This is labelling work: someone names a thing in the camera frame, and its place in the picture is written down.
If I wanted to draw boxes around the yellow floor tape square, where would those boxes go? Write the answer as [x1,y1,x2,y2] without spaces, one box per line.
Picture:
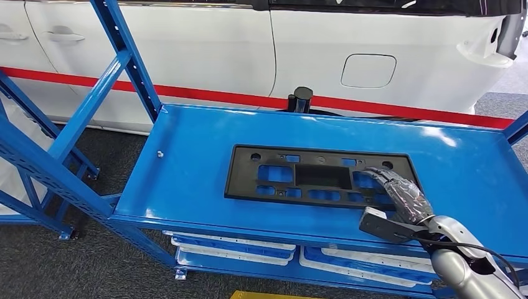
[229,290,327,299]

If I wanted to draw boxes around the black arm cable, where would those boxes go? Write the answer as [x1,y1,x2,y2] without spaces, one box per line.
[412,235,521,290]

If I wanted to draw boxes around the black stanchion post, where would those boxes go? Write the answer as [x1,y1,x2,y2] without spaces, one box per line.
[287,87,314,114]

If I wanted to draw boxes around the red barrier belt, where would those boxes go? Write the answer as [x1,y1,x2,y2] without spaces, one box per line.
[0,65,290,110]
[311,95,516,130]

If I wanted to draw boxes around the blue metal shelf rack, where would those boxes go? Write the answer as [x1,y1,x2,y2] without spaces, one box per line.
[0,70,102,242]
[0,0,528,299]

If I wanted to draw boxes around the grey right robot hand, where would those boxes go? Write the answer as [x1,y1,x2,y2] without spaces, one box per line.
[362,166,435,226]

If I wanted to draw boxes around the black plastic panel part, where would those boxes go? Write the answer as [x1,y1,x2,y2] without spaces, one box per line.
[224,144,422,211]

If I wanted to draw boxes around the white car body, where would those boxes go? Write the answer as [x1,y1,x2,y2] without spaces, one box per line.
[0,0,528,137]

